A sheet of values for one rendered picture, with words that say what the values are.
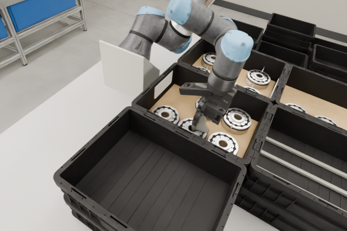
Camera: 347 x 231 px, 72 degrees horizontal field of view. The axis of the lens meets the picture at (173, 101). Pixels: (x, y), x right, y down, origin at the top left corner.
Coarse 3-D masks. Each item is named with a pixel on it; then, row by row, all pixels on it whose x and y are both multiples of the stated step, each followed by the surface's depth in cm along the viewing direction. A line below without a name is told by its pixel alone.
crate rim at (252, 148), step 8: (176, 64) 94; (168, 72) 90; (200, 72) 91; (160, 80) 86; (256, 96) 84; (136, 104) 76; (272, 104) 82; (152, 112) 74; (160, 120) 72; (264, 120) 76; (176, 128) 70; (192, 136) 69; (256, 136) 71; (208, 144) 67; (256, 144) 69; (224, 152) 66; (248, 152) 67; (240, 160) 65; (248, 160) 65
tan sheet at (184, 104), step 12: (168, 96) 95; (180, 96) 95; (192, 96) 96; (180, 108) 90; (192, 108) 91; (180, 120) 86; (252, 120) 90; (216, 132) 84; (228, 132) 84; (252, 132) 86; (240, 144) 81; (240, 156) 78
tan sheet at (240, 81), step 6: (198, 60) 115; (198, 66) 111; (246, 72) 112; (240, 78) 108; (240, 84) 105; (246, 84) 105; (270, 84) 107; (258, 90) 103; (264, 90) 103; (270, 90) 104
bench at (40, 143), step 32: (96, 64) 126; (160, 64) 131; (64, 96) 107; (96, 96) 109; (128, 96) 111; (32, 128) 93; (64, 128) 94; (96, 128) 96; (0, 160) 82; (32, 160) 83; (64, 160) 84; (0, 192) 75; (32, 192) 76; (0, 224) 68; (32, 224) 69; (64, 224) 70; (256, 224) 75
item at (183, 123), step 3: (183, 120) 82; (186, 120) 82; (189, 120) 83; (192, 120) 83; (180, 123) 81; (183, 123) 82; (186, 123) 81; (180, 126) 80; (183, 126) 80; (201, 132) 79; (198, 135) 78; (201, 135) 79; (204, 135) 78
